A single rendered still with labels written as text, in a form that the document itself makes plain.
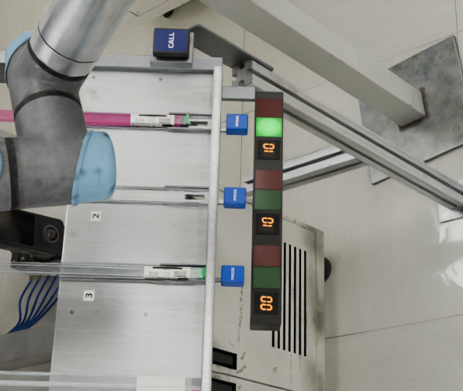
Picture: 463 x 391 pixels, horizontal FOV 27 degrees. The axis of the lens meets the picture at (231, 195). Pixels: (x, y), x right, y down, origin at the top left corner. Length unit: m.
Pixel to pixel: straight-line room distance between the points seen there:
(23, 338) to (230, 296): 0.38
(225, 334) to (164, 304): 0.49
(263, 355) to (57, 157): 0.90
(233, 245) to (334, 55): 0.40
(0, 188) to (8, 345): 0.72
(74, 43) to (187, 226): 0.36
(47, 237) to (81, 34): 0.27
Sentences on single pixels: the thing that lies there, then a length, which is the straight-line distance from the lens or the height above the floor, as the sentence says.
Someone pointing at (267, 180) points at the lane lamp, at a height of 0.66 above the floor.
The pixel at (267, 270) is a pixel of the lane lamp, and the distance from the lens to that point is 1.29.
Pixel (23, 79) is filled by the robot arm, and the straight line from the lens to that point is 1.08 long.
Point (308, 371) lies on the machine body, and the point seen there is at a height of 0.12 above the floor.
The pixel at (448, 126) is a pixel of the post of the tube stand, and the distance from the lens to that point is 2.01.
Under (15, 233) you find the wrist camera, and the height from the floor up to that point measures 0.98.
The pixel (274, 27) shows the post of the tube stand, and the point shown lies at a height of 0.47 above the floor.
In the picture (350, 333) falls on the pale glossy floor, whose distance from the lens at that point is 2.02.
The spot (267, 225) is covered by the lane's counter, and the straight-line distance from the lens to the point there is 1.31.
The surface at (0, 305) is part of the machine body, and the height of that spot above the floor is 0.62.
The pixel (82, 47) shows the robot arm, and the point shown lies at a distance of 1.04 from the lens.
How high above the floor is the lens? 1.59
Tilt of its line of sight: 43 degrees down
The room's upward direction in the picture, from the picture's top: 66 degrees counter-clockwise
